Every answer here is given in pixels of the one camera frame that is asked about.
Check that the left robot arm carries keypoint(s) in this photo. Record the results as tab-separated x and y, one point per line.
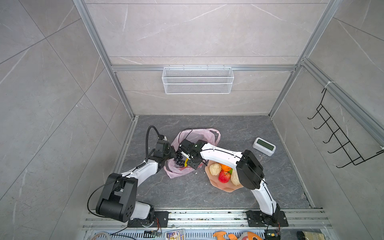
118	199

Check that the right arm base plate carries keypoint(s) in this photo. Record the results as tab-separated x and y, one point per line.
259	219

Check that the beige fake pear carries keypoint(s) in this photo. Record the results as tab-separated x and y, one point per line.
234	178

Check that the white wire mesh basket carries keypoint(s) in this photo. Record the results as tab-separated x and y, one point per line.
197	80

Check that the dark bottle with label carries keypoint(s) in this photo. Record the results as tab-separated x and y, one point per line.
305	235

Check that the dark fake grapes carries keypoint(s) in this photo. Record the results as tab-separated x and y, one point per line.
180	159

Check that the pink scalloped bowl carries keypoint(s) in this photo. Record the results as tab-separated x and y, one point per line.
224	184

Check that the black wire hook rack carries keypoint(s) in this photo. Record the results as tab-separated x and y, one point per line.
345	145

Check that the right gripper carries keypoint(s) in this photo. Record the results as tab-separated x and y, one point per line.
192	165

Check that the red fake strawberry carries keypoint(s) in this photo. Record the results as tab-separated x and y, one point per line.
224	177

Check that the orange fake tangerine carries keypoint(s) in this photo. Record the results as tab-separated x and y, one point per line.
226	168

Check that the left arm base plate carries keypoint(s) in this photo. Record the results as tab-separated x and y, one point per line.
154	220

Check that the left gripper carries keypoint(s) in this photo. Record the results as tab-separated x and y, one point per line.
171	149

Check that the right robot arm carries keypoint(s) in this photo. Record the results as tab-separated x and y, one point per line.
245	164

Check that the beige fake fruit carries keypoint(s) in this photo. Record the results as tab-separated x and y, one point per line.
215	169

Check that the colourful card packet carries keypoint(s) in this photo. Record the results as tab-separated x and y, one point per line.
176	235

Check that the white digital timer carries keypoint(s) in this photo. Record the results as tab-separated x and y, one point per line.
264	146

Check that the pink plastic bag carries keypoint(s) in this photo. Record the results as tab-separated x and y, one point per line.
211	136

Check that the orange plush toy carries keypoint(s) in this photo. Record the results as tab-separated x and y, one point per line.
221	235

